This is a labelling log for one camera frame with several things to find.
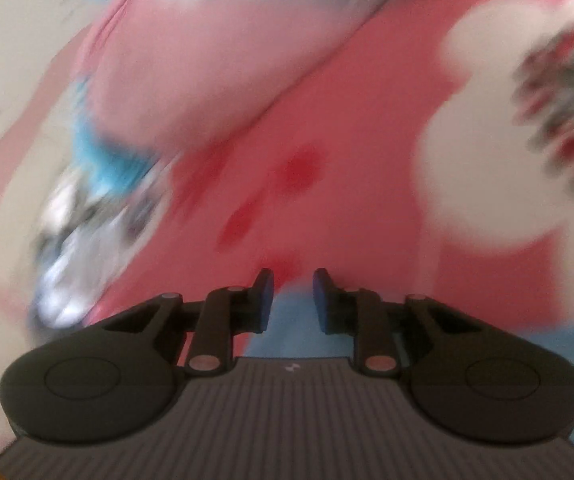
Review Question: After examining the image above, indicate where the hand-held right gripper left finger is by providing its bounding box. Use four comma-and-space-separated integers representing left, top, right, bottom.
103, 267, 274, 376

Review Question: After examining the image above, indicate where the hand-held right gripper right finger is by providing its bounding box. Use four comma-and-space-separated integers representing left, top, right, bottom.
312, 267, 484, 378

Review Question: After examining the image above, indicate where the light blue t-shirt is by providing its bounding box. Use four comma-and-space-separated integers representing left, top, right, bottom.
244, 280, 574, 480

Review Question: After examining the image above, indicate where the pink floral bed sheet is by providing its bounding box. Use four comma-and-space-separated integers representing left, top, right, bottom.
87, 0, 574, 361

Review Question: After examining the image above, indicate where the white cloth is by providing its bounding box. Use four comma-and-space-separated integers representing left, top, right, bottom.
32, 240, 112, 331

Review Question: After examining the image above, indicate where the grey white fluffy blanket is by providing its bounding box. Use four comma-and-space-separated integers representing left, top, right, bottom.
37, 165, 168, 261

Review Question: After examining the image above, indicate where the pink grey floral quilt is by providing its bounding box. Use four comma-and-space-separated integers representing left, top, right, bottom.
74, 0, 448, 161

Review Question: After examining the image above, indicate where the cream pink headboard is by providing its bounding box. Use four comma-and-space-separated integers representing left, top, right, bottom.
0, 45, 92, 281

